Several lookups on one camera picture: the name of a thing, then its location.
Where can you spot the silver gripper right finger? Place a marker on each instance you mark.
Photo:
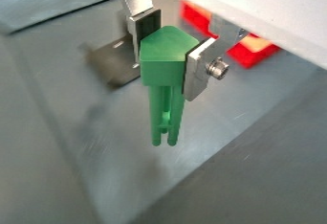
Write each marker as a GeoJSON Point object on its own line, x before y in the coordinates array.
{"type": "Point", "coordinates": [204, 62]}

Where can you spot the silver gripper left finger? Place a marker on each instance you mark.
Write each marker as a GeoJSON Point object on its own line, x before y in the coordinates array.
{"type": "Point", "coordinates": [143, 20]}

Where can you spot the green three prong peg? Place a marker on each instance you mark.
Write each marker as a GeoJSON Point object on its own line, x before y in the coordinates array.
{"type": "Point", "coordinates": [161, 56]}

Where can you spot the red block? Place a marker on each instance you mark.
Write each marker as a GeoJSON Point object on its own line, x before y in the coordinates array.
{"type": "Point", "coordinates": [248, 51]}

